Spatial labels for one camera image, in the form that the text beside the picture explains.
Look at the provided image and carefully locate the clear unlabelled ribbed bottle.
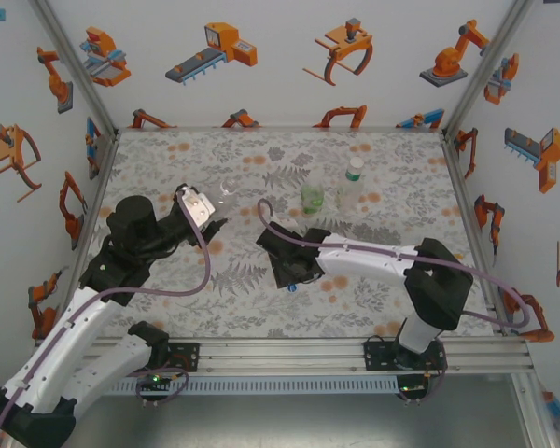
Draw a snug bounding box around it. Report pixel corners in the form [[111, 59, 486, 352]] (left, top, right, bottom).
[[212, 178, 245, 221]]

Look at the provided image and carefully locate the small clear light-green label bottle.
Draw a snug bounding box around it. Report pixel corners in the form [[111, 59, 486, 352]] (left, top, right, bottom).
[[300, 170, 327, 217]]

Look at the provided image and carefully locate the clear bottle with dark-green label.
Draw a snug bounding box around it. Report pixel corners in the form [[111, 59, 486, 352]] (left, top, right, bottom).
[[334, 156, 366, 216]]

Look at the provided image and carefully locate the floral patterned table cover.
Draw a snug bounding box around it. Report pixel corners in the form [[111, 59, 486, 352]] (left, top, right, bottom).
[[36, 129, 498, 340]]

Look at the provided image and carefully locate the small circuit board green LED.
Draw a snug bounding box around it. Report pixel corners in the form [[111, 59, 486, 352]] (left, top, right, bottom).
[[137, 371, 186, 398], [398, 375, 444, 402]]

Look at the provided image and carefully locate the aluminium side frame rail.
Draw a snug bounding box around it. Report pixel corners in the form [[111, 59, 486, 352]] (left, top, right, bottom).
[[441, 133, 505, 335], [35, 133, 121, 344]]

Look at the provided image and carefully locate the long aluminium frame rail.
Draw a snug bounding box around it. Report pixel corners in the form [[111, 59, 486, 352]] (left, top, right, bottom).
[[35, 336, 534, 375]]

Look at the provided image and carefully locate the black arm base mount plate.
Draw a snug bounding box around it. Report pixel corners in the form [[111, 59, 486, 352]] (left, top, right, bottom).
[[167, 342, 202, 373], [362, 339, 398, 372]]

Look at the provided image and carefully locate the grey slotted cable duct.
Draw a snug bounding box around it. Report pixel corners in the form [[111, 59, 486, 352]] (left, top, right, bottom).
[[106, 376, 399, 396]]

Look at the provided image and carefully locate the thin aluminium frame rail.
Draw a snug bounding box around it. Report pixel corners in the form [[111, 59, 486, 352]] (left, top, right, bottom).
[[116, 124, 447, 133]]

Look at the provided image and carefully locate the slanted aluminium frame post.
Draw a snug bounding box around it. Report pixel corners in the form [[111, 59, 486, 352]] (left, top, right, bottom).
[[441, 0, 538, 141], [27, 0, 121, 141]]

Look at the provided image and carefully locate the aluminium frame leg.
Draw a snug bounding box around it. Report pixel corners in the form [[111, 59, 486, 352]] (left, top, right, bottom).
[[511, 371, 559, 448]]

